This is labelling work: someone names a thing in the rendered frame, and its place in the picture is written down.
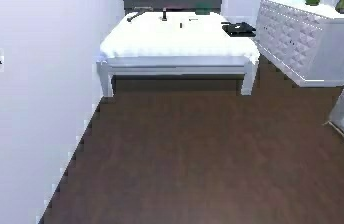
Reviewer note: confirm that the white bed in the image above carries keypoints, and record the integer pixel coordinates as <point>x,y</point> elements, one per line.
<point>180,43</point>

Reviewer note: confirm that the thin grey pen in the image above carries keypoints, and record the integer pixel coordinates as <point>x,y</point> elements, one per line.
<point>193,19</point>

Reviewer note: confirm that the small black bottle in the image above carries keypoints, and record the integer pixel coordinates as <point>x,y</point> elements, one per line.
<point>164,14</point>

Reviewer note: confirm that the dark grey bat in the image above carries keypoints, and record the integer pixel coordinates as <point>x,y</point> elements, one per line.
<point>134,16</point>

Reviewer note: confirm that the dark green pillow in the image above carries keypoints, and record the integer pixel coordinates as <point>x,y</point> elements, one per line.
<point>202,10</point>

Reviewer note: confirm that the black low side table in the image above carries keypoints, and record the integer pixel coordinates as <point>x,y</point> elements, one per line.
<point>239,28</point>

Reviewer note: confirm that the white chest of drawers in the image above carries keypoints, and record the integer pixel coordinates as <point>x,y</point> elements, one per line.
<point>300,43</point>

